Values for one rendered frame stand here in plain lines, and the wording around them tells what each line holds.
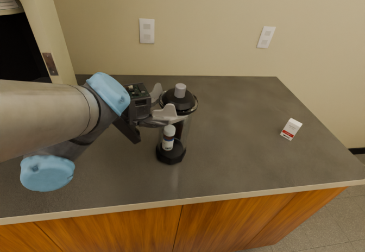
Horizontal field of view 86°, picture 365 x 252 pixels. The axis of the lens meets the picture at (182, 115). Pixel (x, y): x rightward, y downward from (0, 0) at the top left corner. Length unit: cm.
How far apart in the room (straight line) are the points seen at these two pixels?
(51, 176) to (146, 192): 30
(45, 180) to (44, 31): 39
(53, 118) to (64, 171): 16
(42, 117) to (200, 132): 63
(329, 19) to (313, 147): 74
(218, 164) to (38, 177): 51
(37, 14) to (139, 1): 49
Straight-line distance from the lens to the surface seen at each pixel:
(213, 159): 71
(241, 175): 70
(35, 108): 22
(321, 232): 197
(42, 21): 63
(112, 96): 32
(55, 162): 38
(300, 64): 145
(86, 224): 81
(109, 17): 104
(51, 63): 68
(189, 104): 51
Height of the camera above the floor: 149
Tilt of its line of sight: 41 degrees down
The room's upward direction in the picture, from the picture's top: 8 degrees clockwise
